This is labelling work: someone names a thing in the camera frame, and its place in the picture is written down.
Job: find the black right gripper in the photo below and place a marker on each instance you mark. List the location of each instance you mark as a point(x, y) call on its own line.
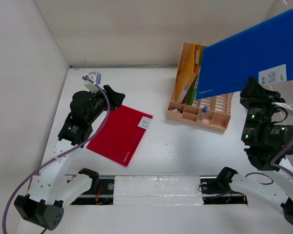
point(252, 92)

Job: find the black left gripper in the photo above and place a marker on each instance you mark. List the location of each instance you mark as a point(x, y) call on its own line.
point(115, 98)

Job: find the red folder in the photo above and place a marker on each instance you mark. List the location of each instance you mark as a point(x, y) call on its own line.
point(121, 135)

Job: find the peach plastic desk organizer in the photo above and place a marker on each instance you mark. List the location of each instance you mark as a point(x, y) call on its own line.
point(217, 117)

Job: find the blue folder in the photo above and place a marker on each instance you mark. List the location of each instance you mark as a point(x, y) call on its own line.
point(264, 52)

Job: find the blue capped pen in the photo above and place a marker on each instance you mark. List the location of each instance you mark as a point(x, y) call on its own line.
point(202, 114)

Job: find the green clip file folder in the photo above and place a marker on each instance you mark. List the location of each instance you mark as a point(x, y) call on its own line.
point(194, 90)

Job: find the orange folder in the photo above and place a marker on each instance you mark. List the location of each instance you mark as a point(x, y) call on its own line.
point(188, 67)

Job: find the white grey eraser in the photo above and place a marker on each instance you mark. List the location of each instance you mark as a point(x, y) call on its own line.
point(175, 111)

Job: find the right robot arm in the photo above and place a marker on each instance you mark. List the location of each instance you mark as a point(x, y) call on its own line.
point(268, 145)

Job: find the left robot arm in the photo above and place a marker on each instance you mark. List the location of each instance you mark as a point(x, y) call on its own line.
point(45, 202)

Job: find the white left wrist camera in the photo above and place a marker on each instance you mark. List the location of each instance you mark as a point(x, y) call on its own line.
point(91, 80)

